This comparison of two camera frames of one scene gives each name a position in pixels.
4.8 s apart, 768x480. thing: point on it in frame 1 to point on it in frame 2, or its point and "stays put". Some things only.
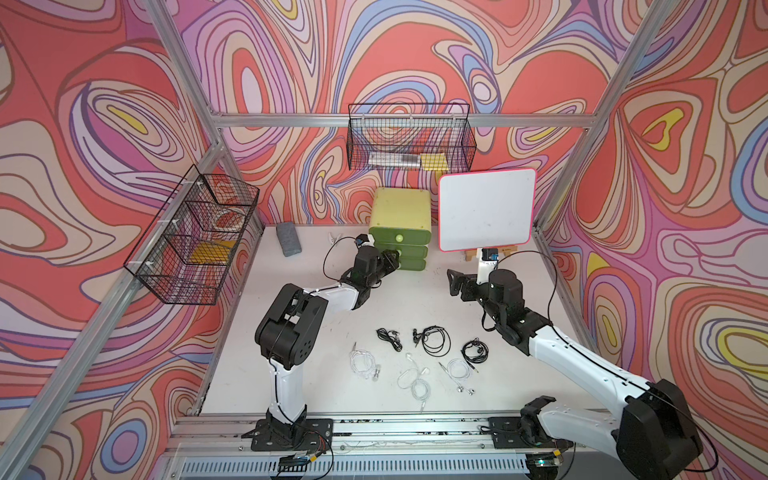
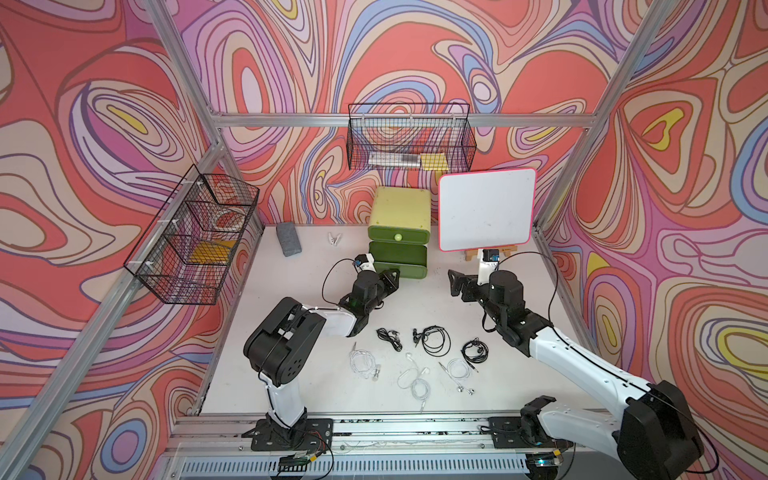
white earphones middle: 410,378 stays put
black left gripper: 388,264 to 390,285
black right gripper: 469,282 stays put
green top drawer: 400,235 stays put
